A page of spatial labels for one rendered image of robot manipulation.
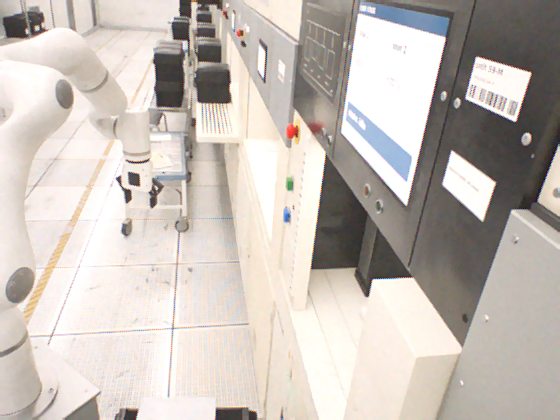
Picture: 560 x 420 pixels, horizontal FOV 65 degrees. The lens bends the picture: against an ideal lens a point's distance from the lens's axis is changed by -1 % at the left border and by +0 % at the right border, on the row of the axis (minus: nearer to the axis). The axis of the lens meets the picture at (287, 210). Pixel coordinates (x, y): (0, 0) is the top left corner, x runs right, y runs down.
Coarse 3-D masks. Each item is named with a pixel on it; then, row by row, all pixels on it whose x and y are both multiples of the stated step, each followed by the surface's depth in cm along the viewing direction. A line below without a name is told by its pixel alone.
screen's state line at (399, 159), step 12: (348, 108) 74; (348, 120) 74; (360, 120) 69; (360, 132) 69; (372, 132) 64; (384, 132) 60; (372, 144) 64; (384, 144) 60; (396, 144) 56; (384, 156) 60; (396, 156) 56; (408, 156) 53; (396, 168) 56; (408, 168) 53
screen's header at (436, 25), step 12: (360, 12) 68; (372, 12) 64; (384, 12) 59; (396, 12) 56; (408, 12) 53; (408, 24) 53; (420, 24) 50; (432, 24) 47; (444, 24) 45; (444, 36) 45
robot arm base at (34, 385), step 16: (16, 352) 96; (32, 352) 102; (0, 368) 95; (16, 368) 97; (32, 368) 102; (48, 368) 113; (0, 384) 96; (16, 384) 98; (32, 384) 103; (48, 384) 109; (0, 400) 98; (16, 400) 100; (32, 400) 104; (48, 400) 105; (0, 416) 100; (16, 416) 101; (32, 416) 101
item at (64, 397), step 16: (48, 352) 119; (64, 368) 115; (64, 384) 111; (80, 384) 111; (64, 400) 107; (80, 400) 107; (96, 400) 111; (48, 416) 102; (64, 416) 103; (80, 416) 108; (96, 416) 113
